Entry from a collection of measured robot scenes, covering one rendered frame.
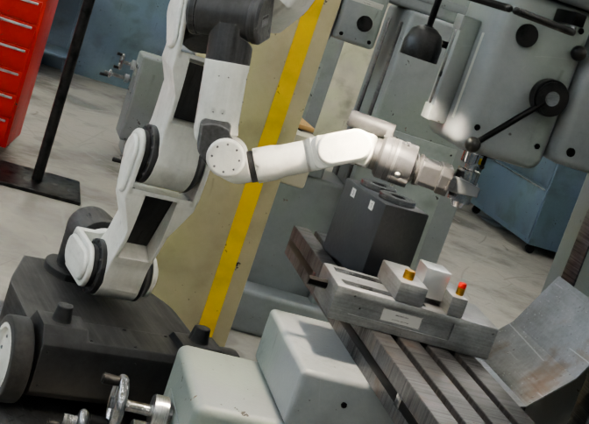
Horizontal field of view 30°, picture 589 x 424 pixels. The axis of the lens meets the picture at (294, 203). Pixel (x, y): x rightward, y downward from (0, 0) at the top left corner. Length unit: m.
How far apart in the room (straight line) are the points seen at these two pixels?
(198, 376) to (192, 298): 1.81
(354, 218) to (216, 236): 1.41
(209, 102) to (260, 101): 1.69
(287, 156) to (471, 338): 0.52
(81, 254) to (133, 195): 0.26
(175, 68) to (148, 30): 8.55
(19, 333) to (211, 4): 0.87
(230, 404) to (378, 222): 0.61
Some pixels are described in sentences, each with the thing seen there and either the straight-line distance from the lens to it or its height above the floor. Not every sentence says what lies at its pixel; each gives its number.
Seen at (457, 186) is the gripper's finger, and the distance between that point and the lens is 2.20.
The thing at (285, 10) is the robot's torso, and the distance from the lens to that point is 2.28.
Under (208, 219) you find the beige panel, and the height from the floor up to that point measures 0.63.
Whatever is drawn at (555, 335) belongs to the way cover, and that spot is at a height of 0.98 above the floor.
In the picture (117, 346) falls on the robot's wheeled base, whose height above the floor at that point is 0.59.
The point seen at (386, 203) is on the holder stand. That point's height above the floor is 1.10.
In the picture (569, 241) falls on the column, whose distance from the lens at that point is 2.57.
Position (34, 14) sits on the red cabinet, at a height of 0.88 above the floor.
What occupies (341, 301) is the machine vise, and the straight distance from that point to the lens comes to 2.14.
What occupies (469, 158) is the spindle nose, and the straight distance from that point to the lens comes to 2.20.
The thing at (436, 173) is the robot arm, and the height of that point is 1.24.
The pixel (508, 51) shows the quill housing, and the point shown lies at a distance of 2.10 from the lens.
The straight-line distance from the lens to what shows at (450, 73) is 2.15.
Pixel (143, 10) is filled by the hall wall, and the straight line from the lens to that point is 11.08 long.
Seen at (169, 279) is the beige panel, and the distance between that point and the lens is 3.98.
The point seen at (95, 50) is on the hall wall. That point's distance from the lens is 11.10.
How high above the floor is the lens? 1.50
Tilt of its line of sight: 11 degrees down
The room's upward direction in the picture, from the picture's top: 19 degrees clockwise
